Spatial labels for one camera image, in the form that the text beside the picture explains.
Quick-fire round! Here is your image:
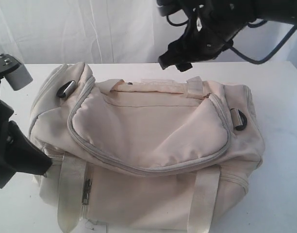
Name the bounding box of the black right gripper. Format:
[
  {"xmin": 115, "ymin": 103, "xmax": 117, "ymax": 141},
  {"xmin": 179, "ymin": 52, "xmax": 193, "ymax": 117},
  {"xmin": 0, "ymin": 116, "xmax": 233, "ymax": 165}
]
[{"xmin": 158, "ymin": 0, "xmax": 258, "ymax": 72}]

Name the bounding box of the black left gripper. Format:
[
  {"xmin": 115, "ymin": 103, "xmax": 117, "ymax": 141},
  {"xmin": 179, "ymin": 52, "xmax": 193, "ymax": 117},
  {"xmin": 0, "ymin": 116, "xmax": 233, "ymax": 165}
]
[{"xmin": 0, "ymin": 100, "xmax": 52, "ymax": 189}]

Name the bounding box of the beige duffel bag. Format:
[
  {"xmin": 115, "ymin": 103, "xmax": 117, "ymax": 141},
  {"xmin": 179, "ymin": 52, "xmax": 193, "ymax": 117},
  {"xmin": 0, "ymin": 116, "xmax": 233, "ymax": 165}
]
[{"xmin": 29, "ymin": 62, "xmax": 265, "ymax": 233}]

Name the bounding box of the white backdrop curtain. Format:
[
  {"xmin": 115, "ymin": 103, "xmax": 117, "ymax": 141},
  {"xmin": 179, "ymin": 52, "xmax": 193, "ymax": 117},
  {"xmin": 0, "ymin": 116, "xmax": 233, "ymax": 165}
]
[{"xmin": 0, "ymin": 0, "xmax": 184, "ymax": 64}]

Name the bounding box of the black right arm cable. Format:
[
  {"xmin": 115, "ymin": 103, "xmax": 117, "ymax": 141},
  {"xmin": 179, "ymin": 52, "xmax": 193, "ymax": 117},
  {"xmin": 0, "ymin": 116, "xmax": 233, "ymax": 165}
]
[{"xmin": 165, "ymin": 9, "xmax": 297, "ymax": 65}]

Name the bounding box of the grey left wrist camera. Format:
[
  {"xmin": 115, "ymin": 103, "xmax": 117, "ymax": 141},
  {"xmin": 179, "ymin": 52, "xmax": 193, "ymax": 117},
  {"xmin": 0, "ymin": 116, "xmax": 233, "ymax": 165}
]
[{"xmin": 0, "ymin": 53, "xmax": 33, "ymax": 91}]

